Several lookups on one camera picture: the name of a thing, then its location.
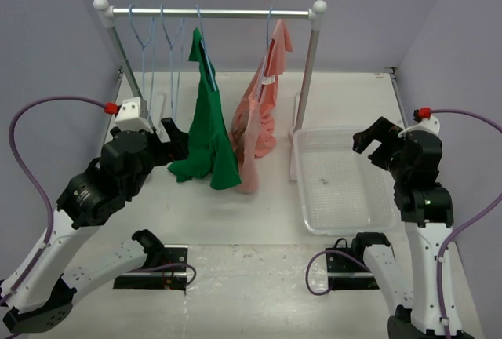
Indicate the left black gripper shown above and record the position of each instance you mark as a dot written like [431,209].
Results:
[176,148]

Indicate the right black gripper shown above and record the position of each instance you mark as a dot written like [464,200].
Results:
[381,130]

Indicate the pink t shirt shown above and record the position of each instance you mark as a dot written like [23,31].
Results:
[253,124]

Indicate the blue hanger of pink shirt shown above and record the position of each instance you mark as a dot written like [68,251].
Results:
[266,41]

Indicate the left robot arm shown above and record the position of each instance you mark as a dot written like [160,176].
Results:
[51,289]

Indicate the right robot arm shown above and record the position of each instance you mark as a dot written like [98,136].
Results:
[427,308]

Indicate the green t shirt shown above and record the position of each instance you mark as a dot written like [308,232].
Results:
[210,150]

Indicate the blue hanger with green shirt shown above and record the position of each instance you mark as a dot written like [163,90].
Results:
[214,86]

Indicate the empty blue hanger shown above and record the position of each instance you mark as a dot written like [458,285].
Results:
[144,44]
[174,82]

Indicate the clear plastic basket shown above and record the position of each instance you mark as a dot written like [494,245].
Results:
[341,192]

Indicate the metal clothes rack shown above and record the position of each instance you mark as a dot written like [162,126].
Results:
[108,13]

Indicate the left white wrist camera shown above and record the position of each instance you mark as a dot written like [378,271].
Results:
[133,115]

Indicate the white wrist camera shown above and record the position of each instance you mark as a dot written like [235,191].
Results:
[424,121]
[133,115]

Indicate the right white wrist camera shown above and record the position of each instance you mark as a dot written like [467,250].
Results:
[424,121]

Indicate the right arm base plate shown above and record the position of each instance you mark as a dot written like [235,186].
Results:
[344,274]

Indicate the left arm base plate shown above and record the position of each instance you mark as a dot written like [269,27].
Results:
[162,279]

